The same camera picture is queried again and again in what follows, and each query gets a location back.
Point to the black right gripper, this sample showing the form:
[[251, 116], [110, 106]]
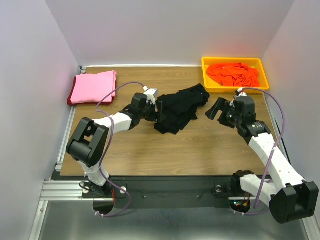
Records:
[[219, 105]]

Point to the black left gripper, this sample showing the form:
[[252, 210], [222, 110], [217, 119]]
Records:
[[154, 116]]

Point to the black t-shirt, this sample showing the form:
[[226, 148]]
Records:
[[180, 108]]

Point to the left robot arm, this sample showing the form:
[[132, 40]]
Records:
[[88, 142]]

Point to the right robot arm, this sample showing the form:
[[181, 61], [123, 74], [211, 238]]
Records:
[[289, 197]]

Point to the yellow plastic bin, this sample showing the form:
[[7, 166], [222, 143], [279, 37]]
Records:
[[213, 87]]

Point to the orange t-shirt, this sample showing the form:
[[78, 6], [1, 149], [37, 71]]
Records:
[[234, 74]]

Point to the pink folded t-shirt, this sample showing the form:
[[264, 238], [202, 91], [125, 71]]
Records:
[[93, 87]]

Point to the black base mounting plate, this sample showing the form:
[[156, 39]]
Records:
[[166, 192]]

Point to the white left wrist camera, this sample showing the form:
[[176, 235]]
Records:
[[151, 93]]

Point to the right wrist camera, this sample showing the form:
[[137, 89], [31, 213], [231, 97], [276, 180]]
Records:
[[240, 92]]

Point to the aluminium table edge rail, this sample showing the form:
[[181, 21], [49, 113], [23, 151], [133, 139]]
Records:
[[62, 150]]

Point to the aluminium frame extrusion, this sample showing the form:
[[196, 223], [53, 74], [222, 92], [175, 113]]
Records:
[[61, 190]]

